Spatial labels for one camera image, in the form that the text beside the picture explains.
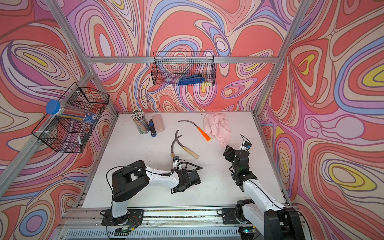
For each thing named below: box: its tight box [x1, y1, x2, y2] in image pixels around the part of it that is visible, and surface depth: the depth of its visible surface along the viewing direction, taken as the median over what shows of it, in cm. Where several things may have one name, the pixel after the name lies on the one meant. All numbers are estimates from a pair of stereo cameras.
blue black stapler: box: [148, 119, 157, 138], surface depth 109 cm
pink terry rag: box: [203, 113, 231, 148], surface depth 109 cm
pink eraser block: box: [152, 114, 165, 133], surface depth 113 cm
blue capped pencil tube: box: [46, 99, 97, 125], surface depth 65 cm
